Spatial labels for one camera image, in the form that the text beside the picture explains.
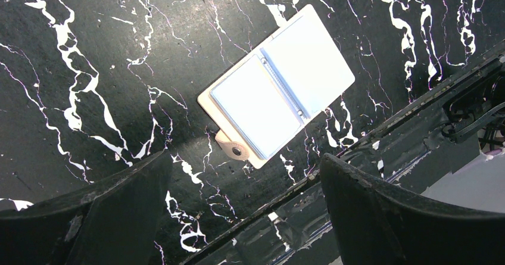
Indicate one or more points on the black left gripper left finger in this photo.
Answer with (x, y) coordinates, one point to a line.
(113, 221)

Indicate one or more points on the beige card holder wallet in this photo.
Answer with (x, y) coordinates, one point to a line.
(262, 102)

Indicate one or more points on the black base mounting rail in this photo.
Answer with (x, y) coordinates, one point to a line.
(425, 187)

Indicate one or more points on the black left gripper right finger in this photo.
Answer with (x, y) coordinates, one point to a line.
(376, 222)

